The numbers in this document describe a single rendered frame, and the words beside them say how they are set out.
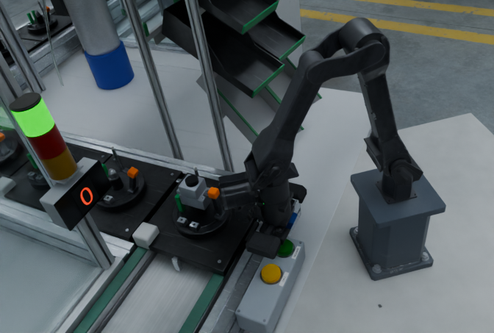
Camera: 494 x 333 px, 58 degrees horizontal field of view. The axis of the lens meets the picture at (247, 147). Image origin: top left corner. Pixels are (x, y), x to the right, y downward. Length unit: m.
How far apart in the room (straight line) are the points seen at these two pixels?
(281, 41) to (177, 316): 0.72
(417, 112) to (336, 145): 1.64
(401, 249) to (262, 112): 0.49
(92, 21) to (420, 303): 1.39
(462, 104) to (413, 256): 2.11
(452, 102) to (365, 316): 2.23
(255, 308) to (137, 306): 0.27
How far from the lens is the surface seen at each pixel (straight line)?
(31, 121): 0.79
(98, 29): 1.79
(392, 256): 1.05
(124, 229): 1.13
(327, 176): 1.29
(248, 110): 1.18
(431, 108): 3.03
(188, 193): 1.01
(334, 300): 1.05
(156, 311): 1.04
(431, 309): 1.07
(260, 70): 1.11
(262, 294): 0.95
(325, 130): 1.45
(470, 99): 3.15
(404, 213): 0.94
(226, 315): 0.94
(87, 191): 0.89
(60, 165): 0.84
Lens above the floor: 1.77
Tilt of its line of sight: 40 degrees down
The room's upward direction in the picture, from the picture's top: 10 degrees counter-clockwise
